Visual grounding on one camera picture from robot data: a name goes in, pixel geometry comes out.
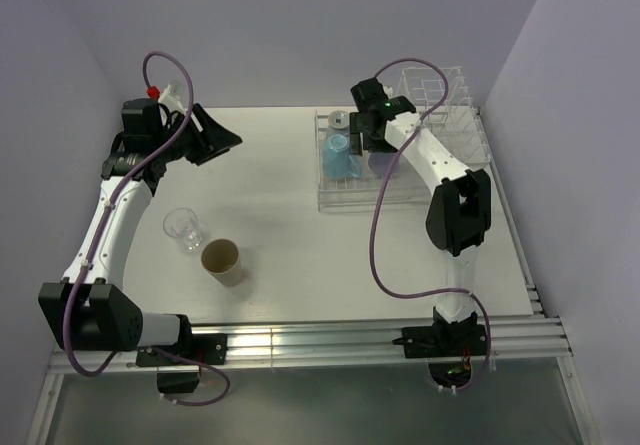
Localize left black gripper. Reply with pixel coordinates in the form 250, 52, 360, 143
153, 104, 241, 167

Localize light blue mug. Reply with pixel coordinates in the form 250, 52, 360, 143
322, 134, 362, 180

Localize grey-blue ceramic cup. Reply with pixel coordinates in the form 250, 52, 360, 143
327, 110, 350, 130

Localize purple plastic cup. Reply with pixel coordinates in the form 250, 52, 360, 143
367, 152, 395, 177

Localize clear glass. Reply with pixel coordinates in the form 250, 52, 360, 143
163, 208, 204, 251

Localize beige paper cup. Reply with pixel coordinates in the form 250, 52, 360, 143
201, 239, 243, 287

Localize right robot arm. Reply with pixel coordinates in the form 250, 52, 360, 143
349, 78, 492, 359

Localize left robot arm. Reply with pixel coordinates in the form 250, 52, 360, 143
38, 98, 243, 364

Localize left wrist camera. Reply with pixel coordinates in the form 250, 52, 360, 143
146, 80, 186, 113

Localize white wire dish rack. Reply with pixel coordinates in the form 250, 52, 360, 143
315, 63, 491, 213

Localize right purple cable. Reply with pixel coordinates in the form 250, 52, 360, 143
368, 57, 491, 366

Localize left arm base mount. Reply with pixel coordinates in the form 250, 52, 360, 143
135, 333, 228, 368

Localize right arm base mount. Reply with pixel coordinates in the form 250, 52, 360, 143
392, 321, 489, 359

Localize aluminium rail frame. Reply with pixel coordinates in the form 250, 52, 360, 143
49, 314, 574, 374

